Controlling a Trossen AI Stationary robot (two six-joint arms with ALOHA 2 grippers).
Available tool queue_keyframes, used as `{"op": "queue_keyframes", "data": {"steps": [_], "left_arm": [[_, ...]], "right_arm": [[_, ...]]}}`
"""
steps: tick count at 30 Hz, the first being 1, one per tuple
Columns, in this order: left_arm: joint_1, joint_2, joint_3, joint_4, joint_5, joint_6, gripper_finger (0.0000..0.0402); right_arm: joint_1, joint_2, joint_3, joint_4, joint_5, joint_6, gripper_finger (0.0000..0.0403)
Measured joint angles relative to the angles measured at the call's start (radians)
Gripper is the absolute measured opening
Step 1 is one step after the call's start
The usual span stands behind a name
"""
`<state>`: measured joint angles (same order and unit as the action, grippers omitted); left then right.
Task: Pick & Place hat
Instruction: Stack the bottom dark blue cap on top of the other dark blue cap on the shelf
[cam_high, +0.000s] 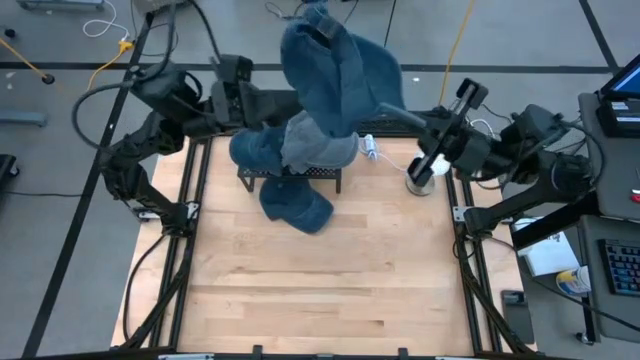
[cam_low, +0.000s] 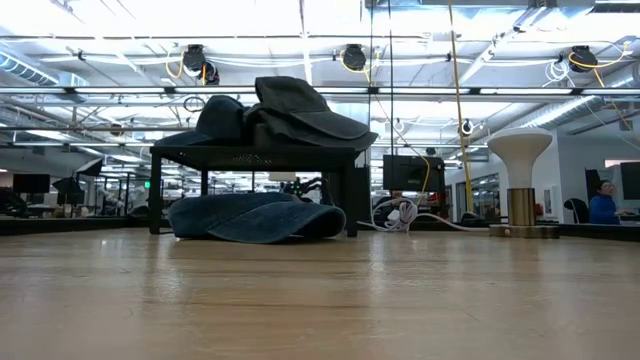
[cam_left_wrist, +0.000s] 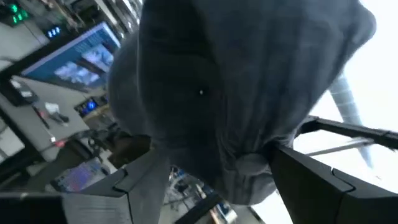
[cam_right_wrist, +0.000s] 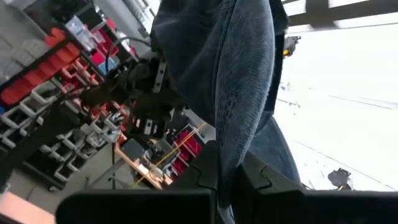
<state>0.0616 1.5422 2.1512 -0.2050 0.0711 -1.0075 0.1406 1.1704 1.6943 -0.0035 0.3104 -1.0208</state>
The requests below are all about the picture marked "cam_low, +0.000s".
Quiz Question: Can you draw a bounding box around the black ceiling cable reel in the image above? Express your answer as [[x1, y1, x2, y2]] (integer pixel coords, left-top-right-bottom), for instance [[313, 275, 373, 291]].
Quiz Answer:
[[341, 43, 368, 73], [181, 43, 222, 87], [569, 45, 599, 74]]

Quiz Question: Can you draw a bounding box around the white coiled cable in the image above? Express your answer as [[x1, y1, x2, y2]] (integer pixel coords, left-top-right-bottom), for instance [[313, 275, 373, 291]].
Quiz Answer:
[[356, 196, 492, 234]]

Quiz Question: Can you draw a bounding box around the white mushroom-shaped hat stand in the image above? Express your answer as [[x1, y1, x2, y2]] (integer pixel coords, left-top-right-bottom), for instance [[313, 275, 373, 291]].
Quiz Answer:
[[486, 126, 561, 240]]

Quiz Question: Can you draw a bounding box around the black office chair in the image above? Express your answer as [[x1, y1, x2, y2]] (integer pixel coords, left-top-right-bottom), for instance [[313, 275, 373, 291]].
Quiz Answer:
[[563, 197, 591, 225]]

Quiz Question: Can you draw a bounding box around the silver ventilation duct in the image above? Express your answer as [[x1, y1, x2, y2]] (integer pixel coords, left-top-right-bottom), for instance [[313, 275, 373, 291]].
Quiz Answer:
[[514, 62, 640, 132]]

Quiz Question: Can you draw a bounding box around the black frame rail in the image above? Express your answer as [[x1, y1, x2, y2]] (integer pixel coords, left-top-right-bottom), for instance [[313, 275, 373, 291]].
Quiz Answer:
[[0, 214, 640, 245]]

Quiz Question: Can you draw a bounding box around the dark monitor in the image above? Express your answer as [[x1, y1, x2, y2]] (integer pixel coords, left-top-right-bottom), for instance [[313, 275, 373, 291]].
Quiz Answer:
[[11, 172, 52, 196], [619, 160, 640, 202]]

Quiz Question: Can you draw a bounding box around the thin yellow cable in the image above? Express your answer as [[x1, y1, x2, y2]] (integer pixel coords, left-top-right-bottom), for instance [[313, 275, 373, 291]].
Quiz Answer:
[[372, 94, 433, 201]]

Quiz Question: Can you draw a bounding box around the black perforated metal shelf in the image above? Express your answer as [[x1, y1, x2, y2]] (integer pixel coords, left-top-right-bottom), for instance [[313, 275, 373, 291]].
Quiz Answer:
[[148, 143, 361, 238]]

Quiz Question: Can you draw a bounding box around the computer monitor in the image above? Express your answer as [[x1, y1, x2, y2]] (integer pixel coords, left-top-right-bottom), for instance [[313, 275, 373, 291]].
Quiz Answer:
[[381, 154, 447, 194]]

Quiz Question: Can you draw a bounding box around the grey baseball cap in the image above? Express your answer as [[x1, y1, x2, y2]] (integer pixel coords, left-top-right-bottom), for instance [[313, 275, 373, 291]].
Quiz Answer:
[[243, 107, 380, 153], [253, 75, 373, 143]]

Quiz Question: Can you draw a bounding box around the thick yellow hanging hose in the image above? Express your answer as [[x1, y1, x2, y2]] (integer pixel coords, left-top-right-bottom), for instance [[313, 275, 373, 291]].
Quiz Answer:
[[445, 0, 475, 214]]

